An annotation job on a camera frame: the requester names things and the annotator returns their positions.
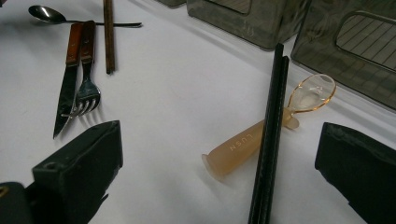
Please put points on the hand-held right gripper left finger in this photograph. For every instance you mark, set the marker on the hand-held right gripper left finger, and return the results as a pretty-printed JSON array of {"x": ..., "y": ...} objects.
[{"x": 77, "y": 168}]

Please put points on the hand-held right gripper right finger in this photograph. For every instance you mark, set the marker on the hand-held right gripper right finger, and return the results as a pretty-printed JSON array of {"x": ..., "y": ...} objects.
[{"x": 361, "y": 168}]

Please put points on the black chopstick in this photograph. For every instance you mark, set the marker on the black chopstick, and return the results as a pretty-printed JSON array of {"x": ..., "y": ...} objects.
[
  {"x": 275, "y": 140},
  {"x": 265, "y": 140}
]

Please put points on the brown wooden chopstick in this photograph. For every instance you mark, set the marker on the brown wooden chopstick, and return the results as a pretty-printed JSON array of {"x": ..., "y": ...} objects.
[{"x": 109, "y": 46}]

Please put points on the transparent grey plastic bin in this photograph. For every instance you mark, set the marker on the transparent grey plastic bin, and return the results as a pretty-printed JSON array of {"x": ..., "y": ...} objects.
[{"x": 249, "y": 28}]

